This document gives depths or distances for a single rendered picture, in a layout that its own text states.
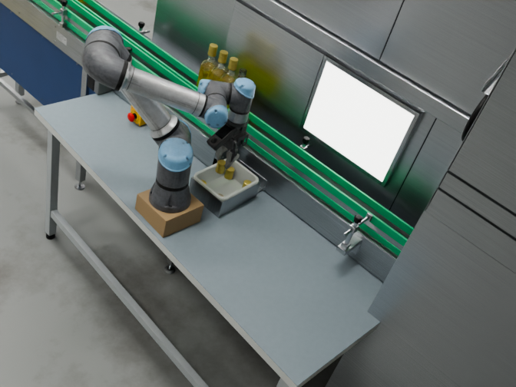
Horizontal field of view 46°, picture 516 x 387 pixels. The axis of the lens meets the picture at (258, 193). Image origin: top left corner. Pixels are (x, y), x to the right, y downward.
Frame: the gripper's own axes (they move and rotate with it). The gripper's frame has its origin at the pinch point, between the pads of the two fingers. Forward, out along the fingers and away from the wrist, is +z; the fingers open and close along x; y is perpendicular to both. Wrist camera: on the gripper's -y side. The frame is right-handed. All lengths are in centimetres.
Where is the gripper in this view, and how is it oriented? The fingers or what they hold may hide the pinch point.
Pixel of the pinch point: (221, 163)
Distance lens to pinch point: 231.1
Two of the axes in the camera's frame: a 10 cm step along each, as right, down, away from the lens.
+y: 6.4, -3.7, 6.7
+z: -2.3, 7.4, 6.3
